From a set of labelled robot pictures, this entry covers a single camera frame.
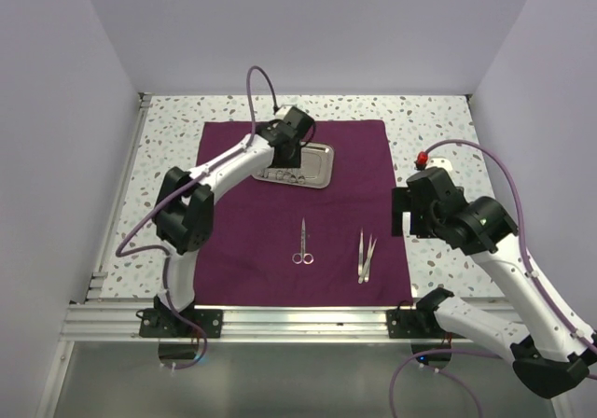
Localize stainless steel instrument tray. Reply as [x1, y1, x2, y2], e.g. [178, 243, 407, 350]
[253, 143, 335, 189]

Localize steel tweezers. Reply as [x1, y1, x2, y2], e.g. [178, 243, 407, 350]
[357, 230, 368, 284]
[363, 235, 377, 284]

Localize purple surgical drape cloth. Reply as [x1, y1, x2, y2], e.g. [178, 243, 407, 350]
[194, 120, 411, 307]

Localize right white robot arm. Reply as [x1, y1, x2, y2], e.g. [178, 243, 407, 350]
[387, 174, 596, 399]

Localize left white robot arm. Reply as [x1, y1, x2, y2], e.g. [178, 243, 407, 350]
[152, 122, 307, 337]

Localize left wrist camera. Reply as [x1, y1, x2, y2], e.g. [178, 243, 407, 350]
[274, 104, 316, 143]

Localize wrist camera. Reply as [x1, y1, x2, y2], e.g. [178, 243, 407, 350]
[407, 167, 468, 216]
[274, 104, 316, 143]

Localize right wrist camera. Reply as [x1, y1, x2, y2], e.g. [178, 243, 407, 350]
[407, 167, 468, 216]

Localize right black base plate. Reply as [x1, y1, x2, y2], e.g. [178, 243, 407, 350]
[385, 308, 449, 340]

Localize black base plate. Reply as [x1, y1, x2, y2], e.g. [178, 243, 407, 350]
[135, 307, 223, 339]
[385, 308, 449, 340]

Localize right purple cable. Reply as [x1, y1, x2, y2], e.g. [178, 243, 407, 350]
[389, 138, 597, 418]

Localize purple cable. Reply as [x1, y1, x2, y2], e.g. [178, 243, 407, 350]
[389, 138, 597, 418]
[114, 65, 281, 370]

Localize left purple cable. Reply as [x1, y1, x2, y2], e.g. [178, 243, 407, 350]
[114, 65, 281, 370]

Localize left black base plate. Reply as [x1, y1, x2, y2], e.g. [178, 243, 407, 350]
[135, 307, 223, 339]

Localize aluminium left side rail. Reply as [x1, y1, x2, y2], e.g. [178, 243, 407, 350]
[83, 92, 153, 302]

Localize aluminium rail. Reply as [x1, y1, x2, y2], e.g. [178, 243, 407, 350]
[83, 92, 153, 302]
[59, 302, 463, 344]

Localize aluminium front rail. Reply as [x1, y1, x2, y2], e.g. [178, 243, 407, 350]
[59, 302, 463, 344]

